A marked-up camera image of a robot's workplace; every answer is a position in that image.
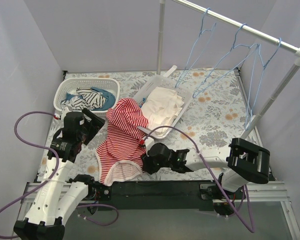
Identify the red white striped tank top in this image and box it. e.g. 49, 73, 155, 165
95, 98, 149, 186

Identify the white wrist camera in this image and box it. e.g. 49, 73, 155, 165
139, 136, 155, 151
53, 106, 73, 121

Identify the colourful blue orange garment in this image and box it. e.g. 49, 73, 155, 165
139, 98, 147, 107

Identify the silver white clothes rack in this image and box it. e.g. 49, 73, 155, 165
156, 0, 300, 146

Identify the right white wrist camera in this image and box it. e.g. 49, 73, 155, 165
139, 136, 155, 151

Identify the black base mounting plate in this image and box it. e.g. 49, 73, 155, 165
67, 179, 243, 217

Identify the black white striped garment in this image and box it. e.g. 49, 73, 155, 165
62, 87, 107, 111

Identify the cream white garment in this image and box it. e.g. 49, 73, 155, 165
141, 87, 184, 130

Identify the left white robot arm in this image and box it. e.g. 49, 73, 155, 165
13, 108, 105, 240

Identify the light blue hanger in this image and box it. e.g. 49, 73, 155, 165
192, 22, 261, 100
243, 37, 283, 132
175, 7, 217, 88

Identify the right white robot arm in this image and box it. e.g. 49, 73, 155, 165
139, 137, 270, 199

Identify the white rectangular laundry basket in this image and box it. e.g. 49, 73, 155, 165
133, 75, 193, 134

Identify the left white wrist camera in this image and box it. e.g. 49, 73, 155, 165
53, 106, 73, 121

